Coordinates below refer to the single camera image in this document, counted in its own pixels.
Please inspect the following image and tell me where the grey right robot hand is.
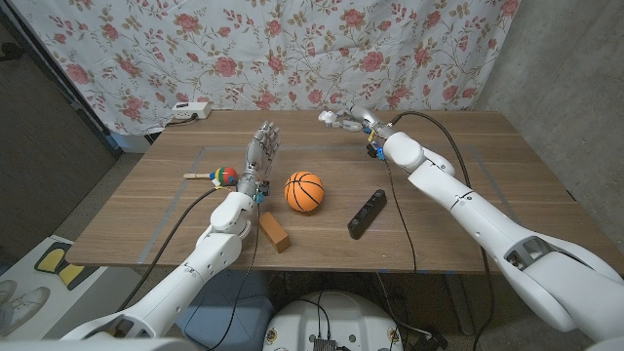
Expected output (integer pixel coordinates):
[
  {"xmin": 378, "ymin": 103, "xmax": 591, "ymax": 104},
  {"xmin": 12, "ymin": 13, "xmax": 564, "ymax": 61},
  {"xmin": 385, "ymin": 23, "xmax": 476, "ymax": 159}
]
[{"xmin": 331, "ymin": 104, "xmax": 396, "ymax": 140}]

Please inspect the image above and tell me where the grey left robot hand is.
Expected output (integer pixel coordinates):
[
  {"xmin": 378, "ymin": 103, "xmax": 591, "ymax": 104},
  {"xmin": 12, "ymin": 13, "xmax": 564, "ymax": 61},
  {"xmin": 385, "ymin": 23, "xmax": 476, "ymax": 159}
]
[{"xmin": 236, "ymin": 120, "xmax": 282, "ymax": 199}]

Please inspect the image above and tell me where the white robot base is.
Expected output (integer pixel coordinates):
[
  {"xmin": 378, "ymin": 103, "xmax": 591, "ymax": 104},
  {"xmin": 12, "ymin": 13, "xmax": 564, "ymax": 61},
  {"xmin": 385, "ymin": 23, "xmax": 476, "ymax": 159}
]
[{"xmin": 262, "ymin": 291, "xmax": 405, "ymax": 351}]

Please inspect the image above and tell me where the orange-brown wooden block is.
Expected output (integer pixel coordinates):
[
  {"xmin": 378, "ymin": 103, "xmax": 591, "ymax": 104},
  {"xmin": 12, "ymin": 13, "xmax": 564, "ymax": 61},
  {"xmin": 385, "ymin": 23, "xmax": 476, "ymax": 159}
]
[{"xmin": 257, "ymin": 211, "xmax": 292, "ymax": 254}]

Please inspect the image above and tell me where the black TV remote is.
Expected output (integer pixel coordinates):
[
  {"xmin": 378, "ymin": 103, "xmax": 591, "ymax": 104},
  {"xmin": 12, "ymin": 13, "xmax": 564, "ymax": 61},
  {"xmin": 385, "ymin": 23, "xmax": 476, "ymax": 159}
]
[{"xmin": 346, "ymin": 188, "xmax": 388, "ymax": 241}]

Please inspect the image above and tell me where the colourful wooden maraca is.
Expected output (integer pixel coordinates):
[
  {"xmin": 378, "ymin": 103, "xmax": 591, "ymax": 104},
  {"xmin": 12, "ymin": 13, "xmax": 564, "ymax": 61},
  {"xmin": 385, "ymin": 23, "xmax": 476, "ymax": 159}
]
[{"xmin": 182, "ymin": 166, "xmax": 239, "ymax": 187}]

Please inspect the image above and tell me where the orange basketball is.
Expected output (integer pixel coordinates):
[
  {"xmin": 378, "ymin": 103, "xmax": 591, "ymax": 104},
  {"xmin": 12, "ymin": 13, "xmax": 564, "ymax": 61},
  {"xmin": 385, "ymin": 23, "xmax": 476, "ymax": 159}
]
[{"xmin": 284, "ymin": 171, "xmax": 326, "ymax": 214}]

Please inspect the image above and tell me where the white power strip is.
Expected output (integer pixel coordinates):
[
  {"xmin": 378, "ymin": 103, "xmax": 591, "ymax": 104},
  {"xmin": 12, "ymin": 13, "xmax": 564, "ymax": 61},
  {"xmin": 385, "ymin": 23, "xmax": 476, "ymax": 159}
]
[{"xmin": 171, "ymin": 100, "xmax": 214, "ymax": 121}]

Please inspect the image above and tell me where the floral cloth backdrop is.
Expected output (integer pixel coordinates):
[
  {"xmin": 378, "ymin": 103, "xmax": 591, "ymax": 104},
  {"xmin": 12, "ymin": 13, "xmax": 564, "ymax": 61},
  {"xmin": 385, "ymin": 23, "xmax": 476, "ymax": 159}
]
[{"xmin": 9, "ymin": 0, "xmax": 521, "ymax": 137}]

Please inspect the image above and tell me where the grey table leg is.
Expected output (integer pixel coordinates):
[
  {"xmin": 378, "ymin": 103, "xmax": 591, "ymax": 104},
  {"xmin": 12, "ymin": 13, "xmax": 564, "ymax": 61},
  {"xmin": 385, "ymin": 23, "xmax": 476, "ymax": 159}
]
[{"xmin": 446, "ymin": 272, "xmax": 477, "ymax": 337}]

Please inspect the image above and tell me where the dark perforated panel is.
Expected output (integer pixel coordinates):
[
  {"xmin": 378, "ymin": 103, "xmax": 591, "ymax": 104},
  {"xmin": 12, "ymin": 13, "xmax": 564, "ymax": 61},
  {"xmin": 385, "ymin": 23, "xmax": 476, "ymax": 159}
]
[{"xmin": 0, "ymin": 7, "xmax": 123, "ymax": 259}]

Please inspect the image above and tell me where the black power adapter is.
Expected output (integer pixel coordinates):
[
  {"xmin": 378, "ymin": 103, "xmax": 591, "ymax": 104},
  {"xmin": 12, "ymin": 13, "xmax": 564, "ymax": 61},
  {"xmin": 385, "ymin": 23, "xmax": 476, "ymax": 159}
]
[{"xmin": 413, "ymin": 331, "xmax": 449, "ymax": 351}]

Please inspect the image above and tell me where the white shoe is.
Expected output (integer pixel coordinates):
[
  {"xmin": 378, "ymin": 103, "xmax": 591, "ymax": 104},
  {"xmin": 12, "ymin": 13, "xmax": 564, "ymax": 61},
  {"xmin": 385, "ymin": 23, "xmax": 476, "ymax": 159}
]
[
  {"xmin": 0, "ymin": 286, "xmax": 52, "ymax": 333},
  {"xmin": 0, "ymin": 279, "xmax": 19, "ymax": 306}
]

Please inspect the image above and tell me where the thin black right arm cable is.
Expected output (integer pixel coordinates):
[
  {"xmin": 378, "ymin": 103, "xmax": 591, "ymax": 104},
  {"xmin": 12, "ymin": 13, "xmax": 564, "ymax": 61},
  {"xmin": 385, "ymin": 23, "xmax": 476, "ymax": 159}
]
[{"xmin": 385, "ymin": 160, "xmax": 418, "ymax": 275}]

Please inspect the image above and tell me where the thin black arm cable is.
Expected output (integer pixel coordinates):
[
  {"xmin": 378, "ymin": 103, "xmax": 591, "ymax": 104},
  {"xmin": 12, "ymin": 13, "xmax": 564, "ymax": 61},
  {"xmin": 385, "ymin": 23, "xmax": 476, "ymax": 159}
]
[
  {"xmin": 385, "ymin": 160, "xmax": 418, "ymax": 275},
  {"xmin": 207, "ymin": 199, "xmax": 261, "ymax": 351}
]

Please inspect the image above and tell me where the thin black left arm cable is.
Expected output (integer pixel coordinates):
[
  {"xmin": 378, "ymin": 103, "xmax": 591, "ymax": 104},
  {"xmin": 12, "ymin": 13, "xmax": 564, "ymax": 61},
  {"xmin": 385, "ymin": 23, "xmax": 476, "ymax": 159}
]
[{"xmin": 207, "ymin": 199, "xmax": 261, "ymax": 351}]

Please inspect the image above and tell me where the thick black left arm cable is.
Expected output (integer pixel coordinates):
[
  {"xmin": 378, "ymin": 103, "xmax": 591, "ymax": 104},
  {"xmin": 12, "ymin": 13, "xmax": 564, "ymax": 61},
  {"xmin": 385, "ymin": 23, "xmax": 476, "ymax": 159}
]
[{"xmin": 117, "ymin": 186, "xmax": 240, "ymax": 312}]

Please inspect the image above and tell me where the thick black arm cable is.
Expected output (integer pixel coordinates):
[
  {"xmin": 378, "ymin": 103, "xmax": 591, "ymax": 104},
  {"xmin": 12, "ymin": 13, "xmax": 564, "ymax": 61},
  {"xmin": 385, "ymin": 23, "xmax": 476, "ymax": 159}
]
[
  {"xmin": 117, "ymin": 186, "xmax": 240, "ymax": 312},
  {"xmin": 388, "ymin": 110, "xmax": 496, "ymax": 351}
]

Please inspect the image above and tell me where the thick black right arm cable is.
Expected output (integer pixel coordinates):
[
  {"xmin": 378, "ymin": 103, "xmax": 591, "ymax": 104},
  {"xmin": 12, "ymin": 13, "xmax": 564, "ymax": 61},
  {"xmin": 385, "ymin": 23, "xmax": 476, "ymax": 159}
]
[{"xmin": 388, "ymin": 110, "xmax": 496, "ymax": 351}]

